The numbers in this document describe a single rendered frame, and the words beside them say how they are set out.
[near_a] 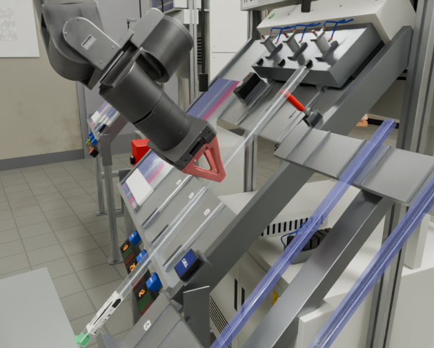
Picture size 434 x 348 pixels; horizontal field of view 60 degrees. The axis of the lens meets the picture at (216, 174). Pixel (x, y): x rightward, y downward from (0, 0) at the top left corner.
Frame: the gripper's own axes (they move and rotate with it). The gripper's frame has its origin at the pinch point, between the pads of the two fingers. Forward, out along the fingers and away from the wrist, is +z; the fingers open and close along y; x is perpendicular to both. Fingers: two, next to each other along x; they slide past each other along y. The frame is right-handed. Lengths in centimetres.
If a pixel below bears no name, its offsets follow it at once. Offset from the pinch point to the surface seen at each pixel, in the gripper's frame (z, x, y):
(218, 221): 19.7, 4.4, 17.0
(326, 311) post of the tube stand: 19.4, 5.4, -14.5
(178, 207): 21.6, 7.4, 35.4
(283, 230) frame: 58, -7, 36
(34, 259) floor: 58, 85, 177
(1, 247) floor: 47, 97, 204
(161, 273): 17.7, 19.9, 18.8
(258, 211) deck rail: 19.6, -1.8, 9.2
